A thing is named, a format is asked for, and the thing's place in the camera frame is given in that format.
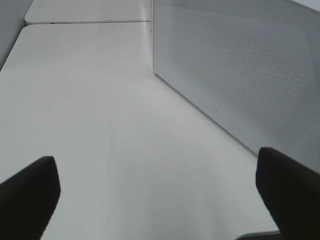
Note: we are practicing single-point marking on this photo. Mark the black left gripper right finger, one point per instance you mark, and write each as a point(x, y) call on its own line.
point(291, 193)

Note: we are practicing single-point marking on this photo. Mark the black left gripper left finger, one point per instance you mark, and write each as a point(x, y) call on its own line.
point(28, 200)

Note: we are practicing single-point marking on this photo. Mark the white microwave door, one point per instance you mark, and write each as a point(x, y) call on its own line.
point(253, 66)

